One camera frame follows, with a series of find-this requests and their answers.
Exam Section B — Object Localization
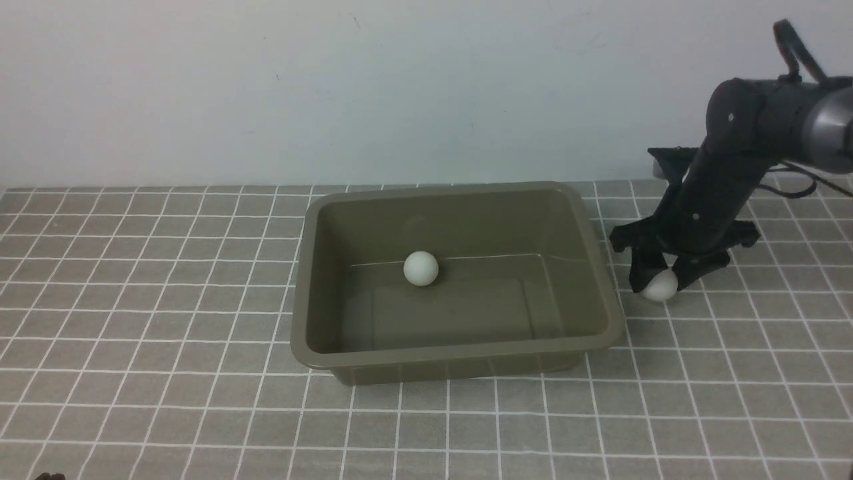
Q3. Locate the olive green plastic bin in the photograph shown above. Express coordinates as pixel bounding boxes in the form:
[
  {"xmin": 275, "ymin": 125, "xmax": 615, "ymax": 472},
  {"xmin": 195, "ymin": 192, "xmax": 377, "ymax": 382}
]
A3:
[{"xmin": 290, "ymin": 181, "xmax": 626, "ymax": 385}]

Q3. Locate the grey checkered tablecloth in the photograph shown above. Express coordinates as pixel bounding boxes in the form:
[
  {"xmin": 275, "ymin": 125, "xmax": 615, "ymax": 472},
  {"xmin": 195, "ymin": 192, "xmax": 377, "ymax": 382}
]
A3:
[{"xmin": 1, "ymin": 185, "xmax": 852, "ymax": 479}]

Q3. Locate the white ping-pong ball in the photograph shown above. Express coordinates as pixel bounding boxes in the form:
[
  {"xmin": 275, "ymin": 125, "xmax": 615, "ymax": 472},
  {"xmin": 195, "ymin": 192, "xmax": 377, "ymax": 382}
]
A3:
[
  {"xmin": 640, "ymin": 269, "xmax": 679, "ymax": 303},
  {"xmin": 403, "ymin": 250, "xmax": 440, "ymax": 287}
]

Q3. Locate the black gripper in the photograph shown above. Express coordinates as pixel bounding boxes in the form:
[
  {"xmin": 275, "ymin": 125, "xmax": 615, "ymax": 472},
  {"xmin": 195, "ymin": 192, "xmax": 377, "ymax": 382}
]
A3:
[{"xmin": 609, "ymin": 147, "xmax": 773, "ymax": 293}]

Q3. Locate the small black object bottom left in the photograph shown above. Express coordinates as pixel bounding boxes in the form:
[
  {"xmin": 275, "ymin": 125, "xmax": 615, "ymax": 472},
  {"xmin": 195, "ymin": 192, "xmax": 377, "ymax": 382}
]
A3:
[{"xmin": 34, "ymin": 472, "xmax": 66, "ymax": 480}]

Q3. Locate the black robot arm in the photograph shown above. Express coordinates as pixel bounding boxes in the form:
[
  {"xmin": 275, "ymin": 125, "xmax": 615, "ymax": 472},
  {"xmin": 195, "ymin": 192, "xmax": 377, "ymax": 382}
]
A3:
[{"xmin": 609, "ymin": 78, "xmax": 851, "ymax": 293}]

